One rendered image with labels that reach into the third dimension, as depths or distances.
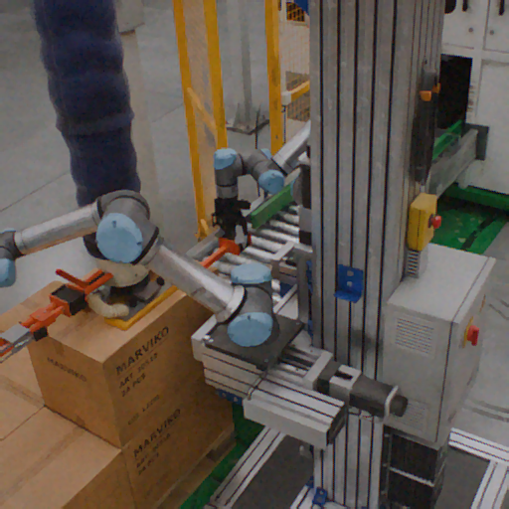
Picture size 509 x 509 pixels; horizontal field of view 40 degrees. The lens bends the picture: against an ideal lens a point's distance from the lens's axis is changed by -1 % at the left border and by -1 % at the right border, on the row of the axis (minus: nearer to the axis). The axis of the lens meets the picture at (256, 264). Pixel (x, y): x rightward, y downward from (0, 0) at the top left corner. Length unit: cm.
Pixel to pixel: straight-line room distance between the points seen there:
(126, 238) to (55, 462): 106
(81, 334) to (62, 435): 43
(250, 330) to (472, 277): 65
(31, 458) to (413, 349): 136
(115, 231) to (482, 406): 218
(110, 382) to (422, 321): 101
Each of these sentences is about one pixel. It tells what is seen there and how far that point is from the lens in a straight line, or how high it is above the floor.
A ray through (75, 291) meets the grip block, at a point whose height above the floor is 109.
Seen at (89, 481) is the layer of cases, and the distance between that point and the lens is 250.
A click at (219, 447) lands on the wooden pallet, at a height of 9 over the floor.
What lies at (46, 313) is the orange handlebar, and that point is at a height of 109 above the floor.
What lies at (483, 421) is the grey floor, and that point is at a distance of 340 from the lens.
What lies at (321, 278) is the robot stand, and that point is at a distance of 209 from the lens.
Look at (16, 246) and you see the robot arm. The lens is 205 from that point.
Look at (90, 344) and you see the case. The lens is 236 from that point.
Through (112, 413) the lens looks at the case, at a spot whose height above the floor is 72.
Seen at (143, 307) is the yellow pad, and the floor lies 97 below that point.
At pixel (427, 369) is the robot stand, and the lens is 204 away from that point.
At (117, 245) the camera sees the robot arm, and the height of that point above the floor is 149.
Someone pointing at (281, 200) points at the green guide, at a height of 61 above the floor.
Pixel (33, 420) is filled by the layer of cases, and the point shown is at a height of 54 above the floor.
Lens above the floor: 241
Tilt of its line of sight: 34 degrees down
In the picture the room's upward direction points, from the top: 4 degrees counter-clockwise
